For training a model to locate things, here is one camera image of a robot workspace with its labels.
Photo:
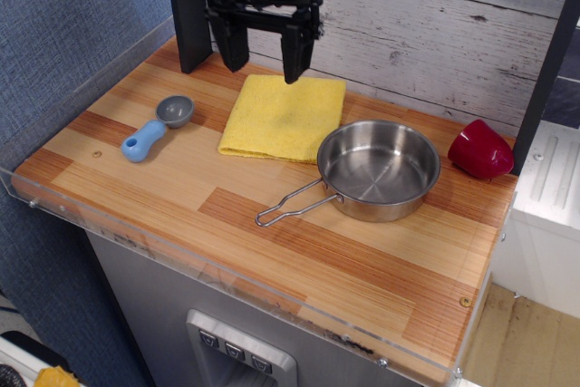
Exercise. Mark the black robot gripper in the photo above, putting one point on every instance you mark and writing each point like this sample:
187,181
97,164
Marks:
298,22

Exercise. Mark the blue grey ice cream scoop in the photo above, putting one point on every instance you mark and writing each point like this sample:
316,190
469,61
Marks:
173,112

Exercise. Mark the white toy sink unit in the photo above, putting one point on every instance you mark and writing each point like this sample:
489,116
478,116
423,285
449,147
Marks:
537,255

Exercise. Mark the yellow object bottom left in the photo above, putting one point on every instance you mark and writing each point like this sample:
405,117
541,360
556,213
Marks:
55,377

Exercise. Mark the toy fridge water dispenser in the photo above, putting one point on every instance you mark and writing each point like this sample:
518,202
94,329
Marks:
230,357

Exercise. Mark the clear acrylic shelf guard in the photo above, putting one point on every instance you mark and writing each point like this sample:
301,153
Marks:
337,293

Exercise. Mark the black right shelf post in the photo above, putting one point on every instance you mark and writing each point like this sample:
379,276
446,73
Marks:
555,55

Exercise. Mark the red plastic cup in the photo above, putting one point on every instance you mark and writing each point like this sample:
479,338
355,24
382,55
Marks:
481,152

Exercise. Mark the stainless steel pan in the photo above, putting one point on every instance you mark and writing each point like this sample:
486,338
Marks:
372,170

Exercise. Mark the yellow towel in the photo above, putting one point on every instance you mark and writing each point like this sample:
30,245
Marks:
275,120

